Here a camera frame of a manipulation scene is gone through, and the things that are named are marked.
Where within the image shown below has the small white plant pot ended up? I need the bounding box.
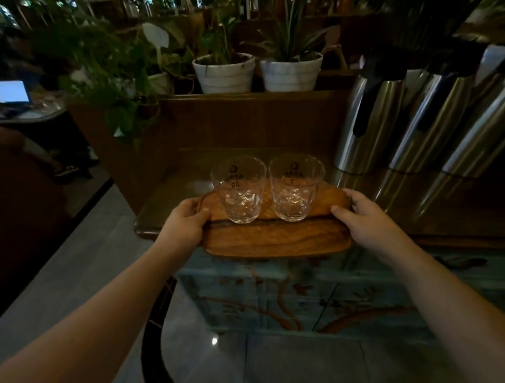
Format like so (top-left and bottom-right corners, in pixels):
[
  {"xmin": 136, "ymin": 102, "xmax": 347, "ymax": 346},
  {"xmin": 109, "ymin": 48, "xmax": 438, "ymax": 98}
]
[{"xmin": 148, "ymin": 72, "xmax": 174, "ymax": 96}]

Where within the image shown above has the green spiky plant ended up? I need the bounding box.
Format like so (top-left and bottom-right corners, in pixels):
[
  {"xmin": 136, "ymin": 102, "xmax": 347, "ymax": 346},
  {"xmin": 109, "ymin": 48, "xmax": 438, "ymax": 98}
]
[{"xmin": 246, "ymin": 0, "xmax": 336, "ymax": 62}]

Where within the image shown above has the painted blue cabinet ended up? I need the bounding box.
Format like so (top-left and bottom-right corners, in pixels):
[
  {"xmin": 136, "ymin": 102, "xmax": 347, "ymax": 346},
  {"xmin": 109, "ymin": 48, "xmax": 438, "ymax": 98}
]
[{"xmin": 175, "ymin": 237, "xmax": 505, "ymax": 348}]

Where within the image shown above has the person's right forearm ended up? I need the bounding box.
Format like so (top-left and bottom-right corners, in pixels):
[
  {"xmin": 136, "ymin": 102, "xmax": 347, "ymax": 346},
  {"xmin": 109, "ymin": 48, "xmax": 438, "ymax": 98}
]
[{"xmin": 388, "ymin": 237, "xmax": 505, "ymax": 383}]

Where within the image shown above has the steel thermos jug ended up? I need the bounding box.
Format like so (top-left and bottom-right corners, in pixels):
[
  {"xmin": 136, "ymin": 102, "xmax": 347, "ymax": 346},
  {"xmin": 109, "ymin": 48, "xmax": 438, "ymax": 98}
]
[
  {"xmin": 442, "ymin": 63, "xmax": 505, "ymax": 178},
  {"xmin": 335, "ymin": 55, "xmax": 409, "ymax": 175},
  {"xmin": 388, "ymin": 47, "xmax": 480, "ymax": 174}
]

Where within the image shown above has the green leafy plant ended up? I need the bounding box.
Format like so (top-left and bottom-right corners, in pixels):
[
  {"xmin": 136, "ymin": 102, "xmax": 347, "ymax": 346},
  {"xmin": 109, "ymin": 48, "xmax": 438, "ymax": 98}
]
[{"xmin": 197, "ymin": 0, "xmax": 247, "ymax": 65}]

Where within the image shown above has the person's left hand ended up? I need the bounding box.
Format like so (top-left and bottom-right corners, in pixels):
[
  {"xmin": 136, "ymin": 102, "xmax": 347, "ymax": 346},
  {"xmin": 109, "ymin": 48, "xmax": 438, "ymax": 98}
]
[{"xmin": 156, "ymin": 197, "xmax": 211, "ymax": 255}]

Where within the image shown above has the clear drinking glass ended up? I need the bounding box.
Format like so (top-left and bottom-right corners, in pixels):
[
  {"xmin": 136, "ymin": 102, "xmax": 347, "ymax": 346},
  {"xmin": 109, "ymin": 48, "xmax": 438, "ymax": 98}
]
[
  {"xmin": 268, "ymin": 153, "xmax": 326, "ymax": 222},
  {"xmin": 211, "ymin": 155, "xmax": 267, "ymax": 225}
]

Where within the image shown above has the wooden partition shelf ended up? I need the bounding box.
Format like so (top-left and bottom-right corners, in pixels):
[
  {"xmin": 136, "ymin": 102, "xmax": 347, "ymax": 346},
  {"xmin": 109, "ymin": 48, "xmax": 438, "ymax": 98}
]
[{"xmin": 69, "ymin": 69, "xmax": 357, "ymax": 215}]

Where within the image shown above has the white ceramic plant pot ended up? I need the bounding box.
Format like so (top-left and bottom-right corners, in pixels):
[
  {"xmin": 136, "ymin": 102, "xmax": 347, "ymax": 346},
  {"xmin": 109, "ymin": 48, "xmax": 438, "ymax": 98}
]
[
  {"xmin": 192, "ymin": 52, "xmax": 256, "ymax": 94},
  {"xmin": 260, "ymin": 52, "xmax": 324, "ymax": 92}
]

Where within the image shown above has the lit laptop screen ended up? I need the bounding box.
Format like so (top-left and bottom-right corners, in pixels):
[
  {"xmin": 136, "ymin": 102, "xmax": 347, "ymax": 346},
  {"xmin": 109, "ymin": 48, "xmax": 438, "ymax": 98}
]
[{"xmin": 0, "ymin": 80, "xmax": 31, "ymax": 105}]

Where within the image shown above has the person's right hand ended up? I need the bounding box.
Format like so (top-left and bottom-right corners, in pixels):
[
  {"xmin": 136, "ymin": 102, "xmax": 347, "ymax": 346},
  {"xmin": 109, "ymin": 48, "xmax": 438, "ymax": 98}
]
[{"xmin": 331, "ymin": 188, "xmax": 409, "ymax": 257}]

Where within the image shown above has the round side table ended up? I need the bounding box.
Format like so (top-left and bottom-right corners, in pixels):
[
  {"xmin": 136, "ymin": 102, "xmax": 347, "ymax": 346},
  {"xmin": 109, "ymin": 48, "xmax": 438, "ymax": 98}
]
[{"xmin": 0, "ymin": 93, "xmax": 67, "ymax": 125}]

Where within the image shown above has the wooden serving tray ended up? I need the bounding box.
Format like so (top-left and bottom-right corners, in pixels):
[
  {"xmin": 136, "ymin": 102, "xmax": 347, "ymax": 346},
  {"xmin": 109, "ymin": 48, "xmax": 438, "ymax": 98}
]
[{"xmin": 196, "ymin": 182, "xmax": 354, "ymax": 259}]

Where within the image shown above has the large trailing green plant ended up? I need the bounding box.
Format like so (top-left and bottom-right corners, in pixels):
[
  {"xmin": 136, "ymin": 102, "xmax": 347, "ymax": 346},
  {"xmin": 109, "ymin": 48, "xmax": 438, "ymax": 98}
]
[{"xmin": 32, "ymin": 12, "xmax": 190, "ymax": 147}]

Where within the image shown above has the person's left forearm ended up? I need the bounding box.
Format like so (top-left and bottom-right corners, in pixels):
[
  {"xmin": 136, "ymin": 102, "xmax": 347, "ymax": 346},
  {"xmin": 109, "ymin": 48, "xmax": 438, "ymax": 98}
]
[{"xmin": 0, "ymin": 239, "xmax": 187, "ymax": 383}]

